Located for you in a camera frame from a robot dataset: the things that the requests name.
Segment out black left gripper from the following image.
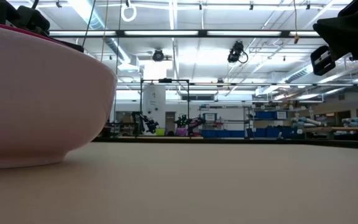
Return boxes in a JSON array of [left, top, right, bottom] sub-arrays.
[[13, 5, 85, 54]]

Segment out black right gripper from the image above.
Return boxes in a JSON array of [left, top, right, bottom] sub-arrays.
[[312, 5, 358, 64]]

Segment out large pale pink bowl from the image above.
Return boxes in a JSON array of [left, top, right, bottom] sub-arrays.
[[0, 23, 118, 170]]

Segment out wooden background table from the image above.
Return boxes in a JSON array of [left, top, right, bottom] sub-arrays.
[[298, 126, 358, 142]]

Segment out white pillar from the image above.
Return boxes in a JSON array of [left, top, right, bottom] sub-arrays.
[[142, 83, 167, 128]]

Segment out metal shelf with blue bins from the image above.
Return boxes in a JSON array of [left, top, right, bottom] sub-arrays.
[[244, 105, 289, 138]]

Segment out row of blue bins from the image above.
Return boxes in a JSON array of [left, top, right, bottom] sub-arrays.
[[201, 129, 246, 139]]

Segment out thin black hanging cable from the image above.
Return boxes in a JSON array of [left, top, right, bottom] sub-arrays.
[[80, 0, 97, 49]]

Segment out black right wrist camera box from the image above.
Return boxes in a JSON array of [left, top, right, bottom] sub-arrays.
[[310, 45, 336, 77]]

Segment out yellow hanging cable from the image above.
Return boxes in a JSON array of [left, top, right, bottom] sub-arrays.
[[292, 0, 300, 45]]

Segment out white looped cable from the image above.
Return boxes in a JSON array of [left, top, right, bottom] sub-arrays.
[[120, 0, 137, 23]]

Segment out round black ceiling camera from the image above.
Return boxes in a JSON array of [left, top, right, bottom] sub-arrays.
[[152, 48, 165, 62]]

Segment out black rectangular frame stand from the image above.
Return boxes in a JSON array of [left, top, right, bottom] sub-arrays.
[[139, 78, 191, 138]]

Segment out black overhead frame bar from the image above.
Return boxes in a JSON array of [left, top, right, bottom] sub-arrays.
[[48, 29, 319, 39]]

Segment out black overhead camera with cable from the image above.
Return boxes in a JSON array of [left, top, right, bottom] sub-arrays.
[[227, 40, 249, 64]]

